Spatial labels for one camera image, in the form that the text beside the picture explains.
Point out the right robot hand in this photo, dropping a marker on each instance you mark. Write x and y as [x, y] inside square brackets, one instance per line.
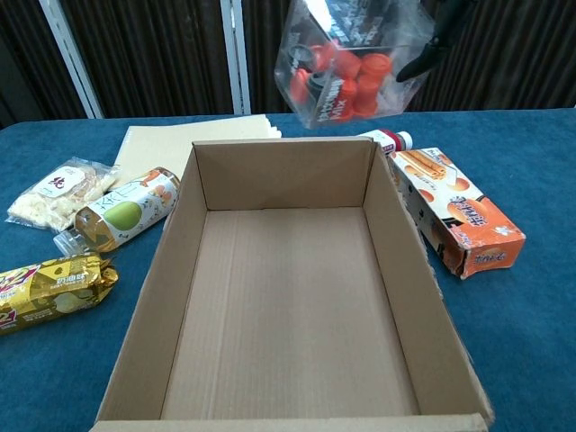
[427, 56]

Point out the clear box of orange items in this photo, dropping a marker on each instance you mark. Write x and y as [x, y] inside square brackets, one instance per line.
[351, 76]

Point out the red drink bottle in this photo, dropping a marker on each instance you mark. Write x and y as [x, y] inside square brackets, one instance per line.
[396, 138]

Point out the orange egg roll carton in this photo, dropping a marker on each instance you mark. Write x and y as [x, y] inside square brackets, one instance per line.
[459, 211]

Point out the open brown cardboard box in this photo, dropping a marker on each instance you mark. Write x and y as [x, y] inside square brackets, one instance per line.
[288, 315]

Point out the green apple snack tube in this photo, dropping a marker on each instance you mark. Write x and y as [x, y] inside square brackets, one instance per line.
[126, 211]

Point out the stack of pale yellow sheets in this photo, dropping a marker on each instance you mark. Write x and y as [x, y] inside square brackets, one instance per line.
[157, 148]

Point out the clear bag of white snacks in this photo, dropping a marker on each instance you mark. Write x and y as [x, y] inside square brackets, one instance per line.
[58, 193]

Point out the gold foil wafer packet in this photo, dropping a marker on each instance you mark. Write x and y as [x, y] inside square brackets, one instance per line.
[49, 288]

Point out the white partition post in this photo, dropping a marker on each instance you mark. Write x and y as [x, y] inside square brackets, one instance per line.
[67, 49]
[236, 58]

